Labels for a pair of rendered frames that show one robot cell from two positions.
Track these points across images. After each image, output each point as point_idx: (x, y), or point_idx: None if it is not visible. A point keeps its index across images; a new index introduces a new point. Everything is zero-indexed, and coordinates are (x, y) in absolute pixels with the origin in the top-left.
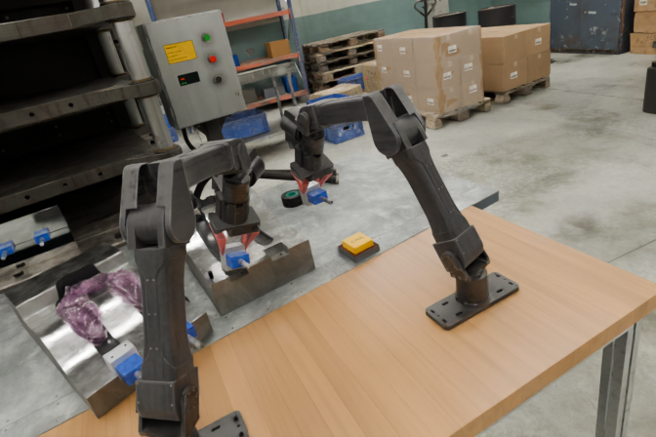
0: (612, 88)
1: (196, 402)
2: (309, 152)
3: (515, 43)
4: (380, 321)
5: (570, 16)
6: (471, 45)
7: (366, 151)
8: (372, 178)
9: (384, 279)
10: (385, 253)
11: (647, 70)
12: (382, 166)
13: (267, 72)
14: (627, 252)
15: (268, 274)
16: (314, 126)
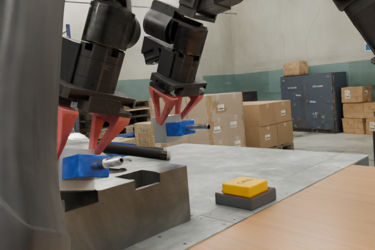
0: (342, 152)
1: None
2: (187, 49)
3: (267, 111)
4: None
5: (297, 103)
6: (235, 106)
7: (186, 143)
8: (208, 155)
9: (312, 222)
10: (285, 200)
11: (373, 133)
12: (213, 149)
13: None
14: None
15: (127, 212)
16: (207, 1)
